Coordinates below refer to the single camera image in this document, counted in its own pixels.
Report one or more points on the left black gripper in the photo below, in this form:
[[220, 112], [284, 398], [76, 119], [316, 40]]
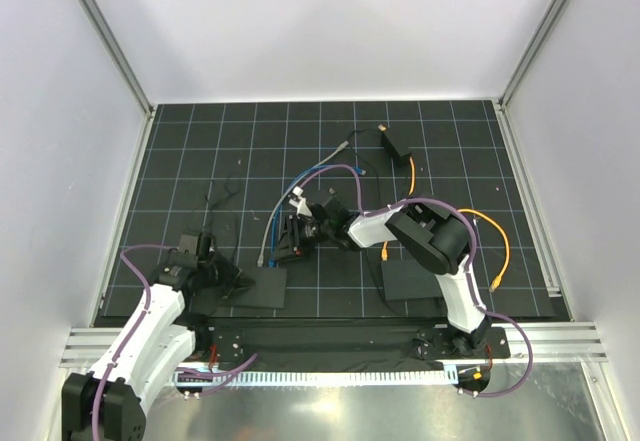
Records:
[[232, 280]]

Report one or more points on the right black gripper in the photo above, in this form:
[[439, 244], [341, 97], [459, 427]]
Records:
[[291, 244]]

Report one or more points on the black network switch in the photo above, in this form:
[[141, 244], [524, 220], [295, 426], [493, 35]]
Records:
[[406, 280], [268, 292]]

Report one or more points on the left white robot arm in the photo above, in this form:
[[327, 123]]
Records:
[[112, 399]]

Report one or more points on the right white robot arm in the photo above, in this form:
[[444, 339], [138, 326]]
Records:
[[434, 233]]

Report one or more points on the black grid mat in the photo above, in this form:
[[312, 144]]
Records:
[[224, 167]]

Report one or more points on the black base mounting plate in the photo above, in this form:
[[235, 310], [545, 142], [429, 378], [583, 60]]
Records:
[[435, 342]]

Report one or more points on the black power adapter block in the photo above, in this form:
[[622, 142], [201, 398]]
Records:
[[395, 147]]

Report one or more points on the white slotted cable duct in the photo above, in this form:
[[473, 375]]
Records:
[[446, 376]]

